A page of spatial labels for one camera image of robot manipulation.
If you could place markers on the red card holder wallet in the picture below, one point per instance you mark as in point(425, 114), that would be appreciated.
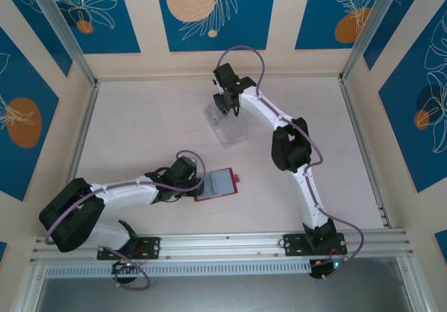
point(223, 183)

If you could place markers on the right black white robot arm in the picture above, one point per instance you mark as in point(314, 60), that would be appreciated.
point(290, 148)

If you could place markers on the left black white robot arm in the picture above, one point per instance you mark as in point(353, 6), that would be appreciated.
point(122, 193)

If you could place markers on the clear acrylic card stand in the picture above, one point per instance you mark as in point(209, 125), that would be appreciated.
point(230, 130)

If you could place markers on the aluminium mounting rail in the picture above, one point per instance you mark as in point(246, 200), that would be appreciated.
point(223, 244)

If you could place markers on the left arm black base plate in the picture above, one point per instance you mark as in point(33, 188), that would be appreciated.
point(152, 247)

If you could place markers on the aluminium table side rail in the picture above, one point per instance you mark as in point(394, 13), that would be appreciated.
point(78, 151)
point(359, 141)

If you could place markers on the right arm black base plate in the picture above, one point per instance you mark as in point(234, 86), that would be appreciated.
point(295, 245)

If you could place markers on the aluminium frame post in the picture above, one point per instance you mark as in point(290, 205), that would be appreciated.
point(373, 26)
point(61, 29)

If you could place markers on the aluminium frame leg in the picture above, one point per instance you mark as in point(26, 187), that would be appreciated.
point(413, 284)
point(29, 291)

